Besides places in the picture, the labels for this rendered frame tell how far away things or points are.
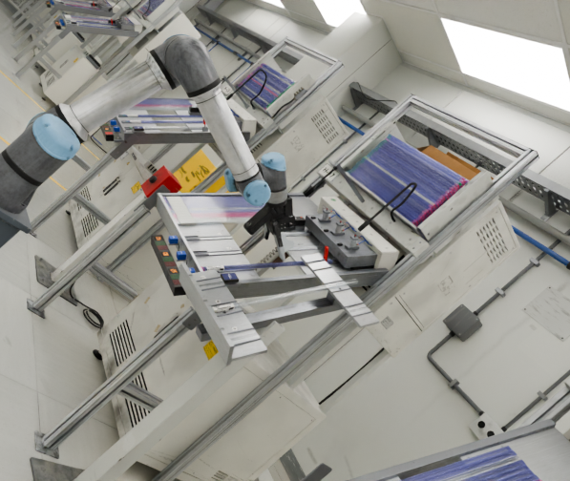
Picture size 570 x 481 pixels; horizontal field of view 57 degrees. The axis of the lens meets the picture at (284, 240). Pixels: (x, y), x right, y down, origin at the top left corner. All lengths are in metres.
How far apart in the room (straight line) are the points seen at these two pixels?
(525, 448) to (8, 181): 1.41
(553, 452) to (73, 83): 5.59
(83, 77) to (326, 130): 3.46
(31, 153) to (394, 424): 2.63
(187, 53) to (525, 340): 2.58
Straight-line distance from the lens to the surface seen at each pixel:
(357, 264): 1.97
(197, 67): 1.41
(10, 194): 1.43
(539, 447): 1.54
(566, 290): 3.50
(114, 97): 1.53
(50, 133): 1.40
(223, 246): 1.94
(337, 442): 3.53
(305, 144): 3.33
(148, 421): 1.70
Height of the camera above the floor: 1.03
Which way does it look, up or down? 1 degrees down
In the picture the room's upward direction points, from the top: 48 degrees clockwise
